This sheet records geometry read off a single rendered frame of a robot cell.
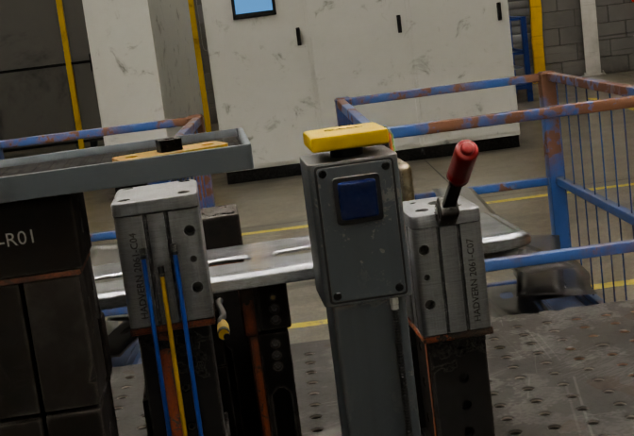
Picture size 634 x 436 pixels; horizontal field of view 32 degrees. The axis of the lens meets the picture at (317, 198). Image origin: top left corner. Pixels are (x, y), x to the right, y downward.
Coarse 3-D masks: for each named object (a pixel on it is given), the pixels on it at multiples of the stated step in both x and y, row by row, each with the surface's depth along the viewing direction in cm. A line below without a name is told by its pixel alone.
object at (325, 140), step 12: (312, 132) 88; (324, 132) 87; (336, 132) 86; (348, 132) 85; (360, 132) 85; (372, 132) 85; (384, 132) 85; (312, 144) 84; (324, 144) 85; (336, 144) 85; (348, 144) 85; (360, 144) 85; (372, 144) 85; (336, 156) 87; (348, 156) 87
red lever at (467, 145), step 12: (468, 144) 90; (456, 156) 91; (468, 156) 90; (456, 168) 92; (468, 168) 92; (456, 180) 94; (468, 180) 95; (456, 192) 98; (444, 204) 100; (456, 204) 101; (444, 216) 101; (456, 216) 101
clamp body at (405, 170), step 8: (400, 160) 139; (400, 168) 136; (408, 168) 136; (400, 176) 136; (408, 176) 136; (400, 184) 137; (408, 184) 137; (408, 192) 137; (408, 200) 137; (416, 344) 140; (416, 352) 140; (416, 360) 141; (416, 368) 141; (416, 376) 141; (416, 384) 141; (416, 392) 141; (424, 416) 142; (424, 424) 142
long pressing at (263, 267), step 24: (480, 216) 129; (288, 240) 129; (504, 240) 116; (528, 240) 118; (120, 264) 127; (240, 264) 119; (264, 264) 118; (288, 264) 115; (312, 264) 114; (96, 288) 117; (120, 288) 115; (216, 288) 113; (240, 288) 113
